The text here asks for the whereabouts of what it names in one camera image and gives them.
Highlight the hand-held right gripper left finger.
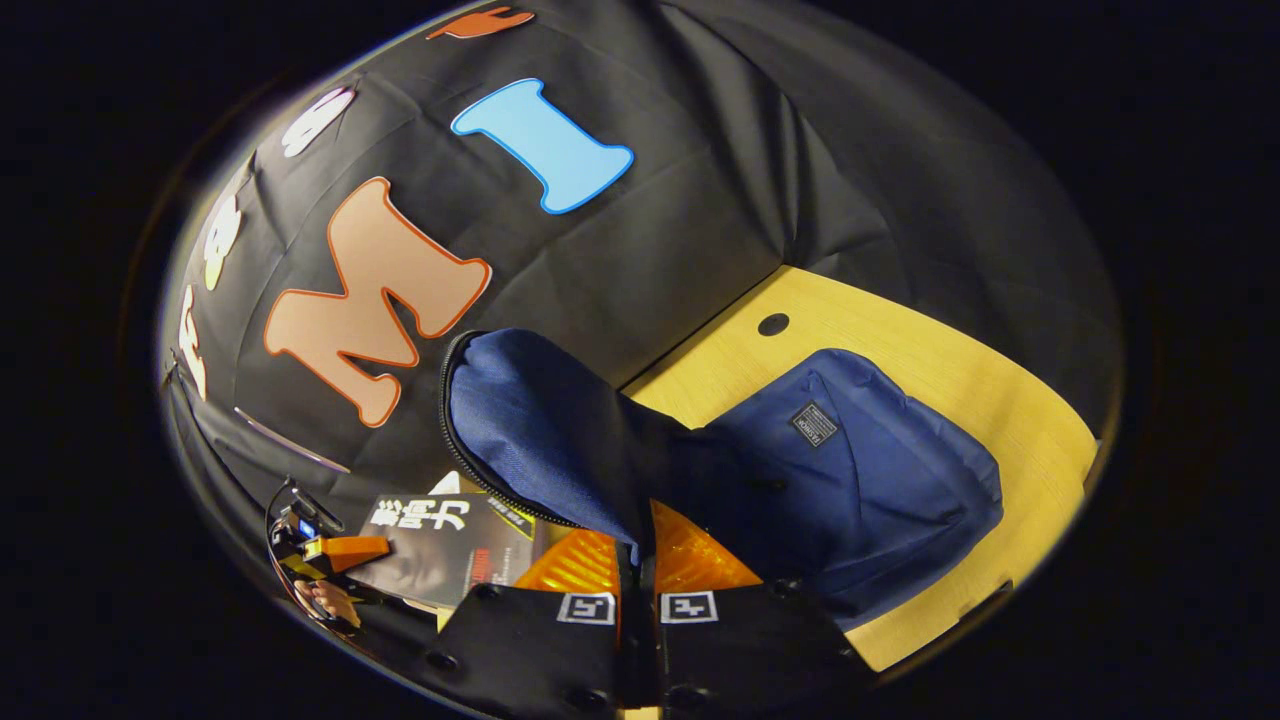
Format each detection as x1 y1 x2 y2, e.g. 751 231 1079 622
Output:
420 528 642 715

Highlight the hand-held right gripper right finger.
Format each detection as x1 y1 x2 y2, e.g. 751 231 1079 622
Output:
643 500 873 715

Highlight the black book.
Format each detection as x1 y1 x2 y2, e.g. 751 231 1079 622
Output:
344 492 537 614

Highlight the blue schoolbag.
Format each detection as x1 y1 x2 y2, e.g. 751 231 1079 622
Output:
440 328 1005 631

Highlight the black backdrop cloth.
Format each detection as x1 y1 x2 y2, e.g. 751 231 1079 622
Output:
160 0 1123 611

